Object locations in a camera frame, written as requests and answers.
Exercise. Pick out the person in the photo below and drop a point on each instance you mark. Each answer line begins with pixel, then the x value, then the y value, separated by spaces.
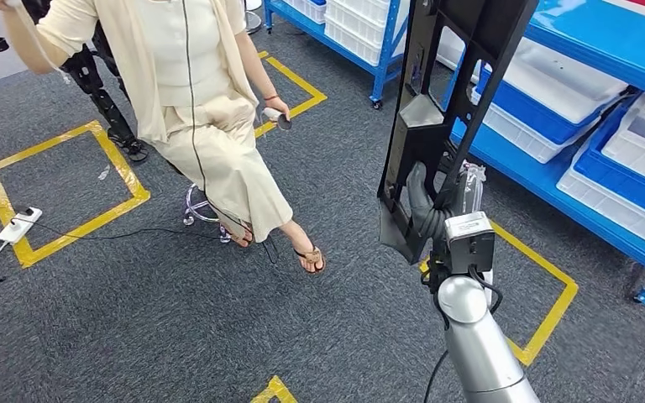
pixel 189 55

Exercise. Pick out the blue metal shelf rack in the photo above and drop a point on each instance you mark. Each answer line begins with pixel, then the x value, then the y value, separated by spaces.
pixel 606 33
pixel 382 66

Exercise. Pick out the black tripod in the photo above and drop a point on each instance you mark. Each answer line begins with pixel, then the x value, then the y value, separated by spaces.
pixel 100 100

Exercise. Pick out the chrome stool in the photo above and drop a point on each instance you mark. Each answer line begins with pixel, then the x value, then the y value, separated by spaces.
pixel 189 214

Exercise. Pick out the white power strip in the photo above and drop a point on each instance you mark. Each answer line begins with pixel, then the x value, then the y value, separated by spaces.
pixel 19 225

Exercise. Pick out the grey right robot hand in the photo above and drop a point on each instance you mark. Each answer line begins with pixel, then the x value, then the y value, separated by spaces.
pixel 422 217

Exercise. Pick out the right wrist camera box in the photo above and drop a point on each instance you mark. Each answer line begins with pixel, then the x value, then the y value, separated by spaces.
pixel 470 244

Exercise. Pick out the black plastic panel part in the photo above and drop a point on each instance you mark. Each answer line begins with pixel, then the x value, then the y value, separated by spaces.
pixel 417 144

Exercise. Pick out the white plastic bin stack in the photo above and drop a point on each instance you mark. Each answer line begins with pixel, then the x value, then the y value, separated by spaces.
pixel 356 28

